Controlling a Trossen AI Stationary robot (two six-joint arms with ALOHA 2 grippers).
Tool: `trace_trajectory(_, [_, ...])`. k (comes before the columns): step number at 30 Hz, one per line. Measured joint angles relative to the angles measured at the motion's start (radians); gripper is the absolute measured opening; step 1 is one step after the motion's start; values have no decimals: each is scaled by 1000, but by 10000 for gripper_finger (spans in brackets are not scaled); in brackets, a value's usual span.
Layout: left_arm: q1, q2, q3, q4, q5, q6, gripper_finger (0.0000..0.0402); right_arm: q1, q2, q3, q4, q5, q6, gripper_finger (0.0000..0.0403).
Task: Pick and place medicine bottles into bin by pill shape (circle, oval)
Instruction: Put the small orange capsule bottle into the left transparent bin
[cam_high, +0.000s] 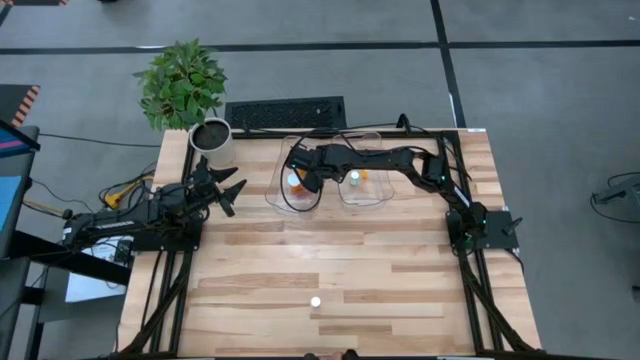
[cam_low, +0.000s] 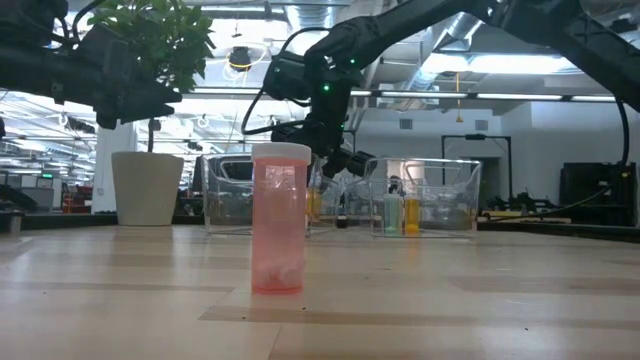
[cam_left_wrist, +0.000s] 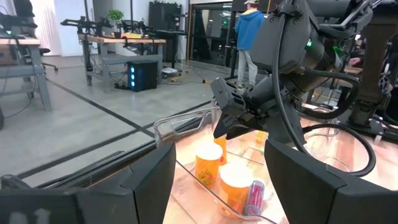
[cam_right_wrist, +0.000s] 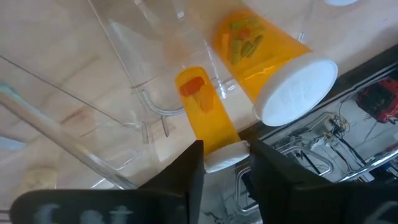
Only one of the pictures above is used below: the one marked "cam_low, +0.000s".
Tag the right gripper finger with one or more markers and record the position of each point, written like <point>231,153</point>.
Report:
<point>361,164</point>
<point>336,164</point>

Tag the green leafy plant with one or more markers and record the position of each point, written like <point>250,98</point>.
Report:
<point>170,35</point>

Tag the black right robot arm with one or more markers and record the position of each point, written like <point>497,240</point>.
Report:
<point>575,40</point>

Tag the background wooden table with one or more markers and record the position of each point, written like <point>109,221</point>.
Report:
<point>525,219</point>

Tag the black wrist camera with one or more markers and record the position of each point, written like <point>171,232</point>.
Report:
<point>285,134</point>

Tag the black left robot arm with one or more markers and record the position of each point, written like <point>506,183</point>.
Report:
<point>30,60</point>

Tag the small green pill bottle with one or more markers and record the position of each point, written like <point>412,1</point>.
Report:
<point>392,215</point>

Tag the white plant pot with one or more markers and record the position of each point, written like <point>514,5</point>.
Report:
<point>147,190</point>

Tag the black ceiling camera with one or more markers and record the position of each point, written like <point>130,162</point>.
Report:
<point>240,57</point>

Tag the silver ventilation duct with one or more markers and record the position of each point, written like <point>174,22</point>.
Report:
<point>310,15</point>

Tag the black cabinet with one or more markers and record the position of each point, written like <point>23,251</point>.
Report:
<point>595,190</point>

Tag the pink pill bottle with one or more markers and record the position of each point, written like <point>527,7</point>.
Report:
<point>279,220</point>

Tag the black background robot arm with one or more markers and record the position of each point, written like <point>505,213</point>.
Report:
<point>522,200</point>

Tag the clear plastic bin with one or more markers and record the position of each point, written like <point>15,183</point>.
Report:
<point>225,200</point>
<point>450,200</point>

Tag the black aluminium table frame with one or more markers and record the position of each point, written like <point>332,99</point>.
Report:
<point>60,221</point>

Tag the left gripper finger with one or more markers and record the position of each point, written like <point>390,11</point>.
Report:
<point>130,105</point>
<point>157,82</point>

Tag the black background rig frame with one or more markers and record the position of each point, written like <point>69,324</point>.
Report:
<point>475,136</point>

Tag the ceiling light strip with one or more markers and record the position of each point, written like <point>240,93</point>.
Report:
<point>595,98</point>
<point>520,96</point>
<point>235,91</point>

